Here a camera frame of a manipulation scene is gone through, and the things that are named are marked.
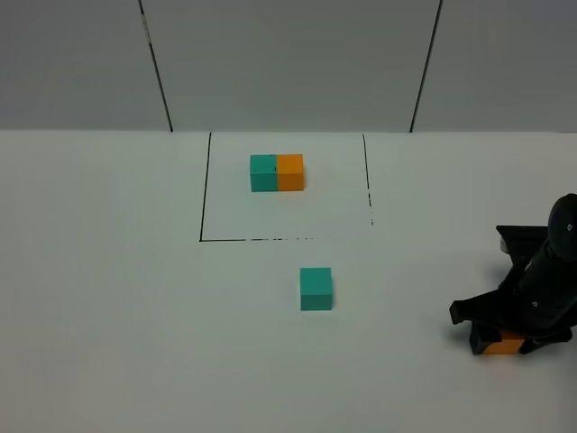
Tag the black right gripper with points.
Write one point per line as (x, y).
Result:
(537, 296)

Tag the teal template block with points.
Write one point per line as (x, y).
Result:
(263, 173)

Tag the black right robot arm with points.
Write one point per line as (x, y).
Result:
(561, 228)

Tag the orange template block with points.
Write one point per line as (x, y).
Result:
(290, 172)

